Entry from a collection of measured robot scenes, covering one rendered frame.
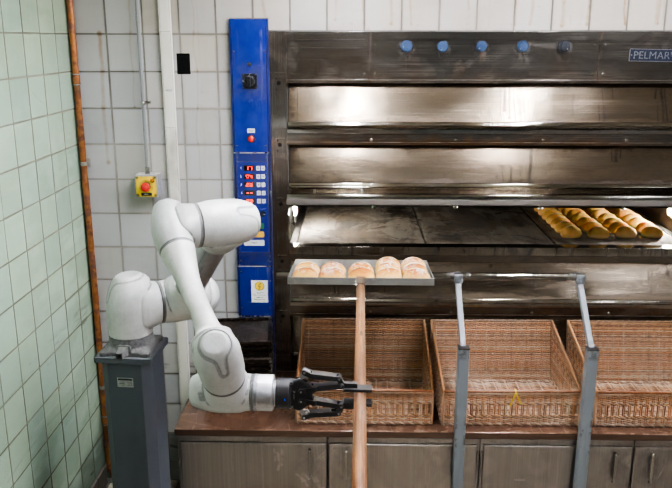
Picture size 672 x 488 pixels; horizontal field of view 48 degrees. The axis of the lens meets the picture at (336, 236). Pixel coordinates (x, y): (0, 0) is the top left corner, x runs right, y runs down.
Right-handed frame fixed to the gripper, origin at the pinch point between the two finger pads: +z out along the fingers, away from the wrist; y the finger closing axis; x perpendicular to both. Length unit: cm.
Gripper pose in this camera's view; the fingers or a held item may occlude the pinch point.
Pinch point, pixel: (358, 395)
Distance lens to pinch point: 191.1
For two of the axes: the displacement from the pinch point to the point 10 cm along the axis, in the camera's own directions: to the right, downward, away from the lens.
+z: 10.0, 0.2, -0.3
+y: -0.1, 9.7, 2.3
